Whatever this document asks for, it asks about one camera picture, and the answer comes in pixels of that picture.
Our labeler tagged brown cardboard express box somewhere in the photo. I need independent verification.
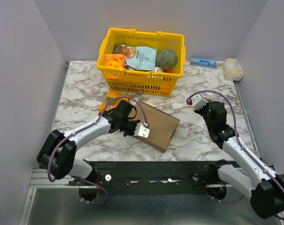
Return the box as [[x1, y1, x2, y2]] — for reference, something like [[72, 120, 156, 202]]
[[136, 102, 180, 153]]

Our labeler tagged orange fruit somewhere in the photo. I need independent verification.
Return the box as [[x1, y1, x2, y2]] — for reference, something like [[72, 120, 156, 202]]
[[163, 68, 174, 73]]

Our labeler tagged yellow plastic shopping basket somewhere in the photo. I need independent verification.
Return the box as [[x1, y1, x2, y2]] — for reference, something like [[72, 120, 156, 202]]
[[97, 28, 185, 96]]

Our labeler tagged orange snack box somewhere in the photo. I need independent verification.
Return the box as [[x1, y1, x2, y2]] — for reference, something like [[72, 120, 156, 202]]
[[105, 54, 125, 68]]

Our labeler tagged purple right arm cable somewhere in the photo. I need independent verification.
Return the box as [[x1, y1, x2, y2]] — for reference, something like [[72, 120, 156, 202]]
[[186, 90, 284, 221]]

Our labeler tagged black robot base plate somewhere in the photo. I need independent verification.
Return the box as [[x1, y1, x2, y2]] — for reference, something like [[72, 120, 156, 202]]
[[69, 160, 230, 199]]

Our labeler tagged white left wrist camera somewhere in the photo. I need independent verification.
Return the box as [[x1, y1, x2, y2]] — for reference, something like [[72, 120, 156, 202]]
[[133, 122, 150, 138]]

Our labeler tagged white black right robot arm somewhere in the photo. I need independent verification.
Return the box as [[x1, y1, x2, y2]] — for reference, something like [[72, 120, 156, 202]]
[[190, 96, 284, 219]]

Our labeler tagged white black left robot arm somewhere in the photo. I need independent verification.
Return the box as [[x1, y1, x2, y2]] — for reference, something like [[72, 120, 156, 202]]
[[37, 100, 149, 185]]

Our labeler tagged orange gummy candy bag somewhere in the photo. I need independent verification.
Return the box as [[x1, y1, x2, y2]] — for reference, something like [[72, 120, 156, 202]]
[[99, 90, 130, 114]]

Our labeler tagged blue flat package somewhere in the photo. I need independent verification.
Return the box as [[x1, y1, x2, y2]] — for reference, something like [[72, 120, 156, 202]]
[[190, 58, 216, 68]]

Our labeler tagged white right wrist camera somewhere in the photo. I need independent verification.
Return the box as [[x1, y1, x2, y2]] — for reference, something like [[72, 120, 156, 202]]
[[187, 94, 209, 110]]

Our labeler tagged green netted melon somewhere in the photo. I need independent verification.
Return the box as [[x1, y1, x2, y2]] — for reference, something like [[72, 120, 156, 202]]
[[156, 48, 178, 70]]

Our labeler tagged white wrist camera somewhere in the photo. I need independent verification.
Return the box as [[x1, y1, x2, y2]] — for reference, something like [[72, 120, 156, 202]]
[[187, 94, 209, 110], [133, 122, 150, 138]]

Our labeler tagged light blue cassava chips bag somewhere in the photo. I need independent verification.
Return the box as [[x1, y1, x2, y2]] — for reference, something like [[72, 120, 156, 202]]
[[121, 45, 157, 71]]

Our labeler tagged aluminium frame rail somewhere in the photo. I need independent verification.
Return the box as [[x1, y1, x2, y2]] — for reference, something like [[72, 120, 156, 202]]
[[18, 167, 284, 225]]

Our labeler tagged white cup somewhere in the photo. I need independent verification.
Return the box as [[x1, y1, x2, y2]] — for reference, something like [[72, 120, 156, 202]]
[[155, 67, 163, 73]]

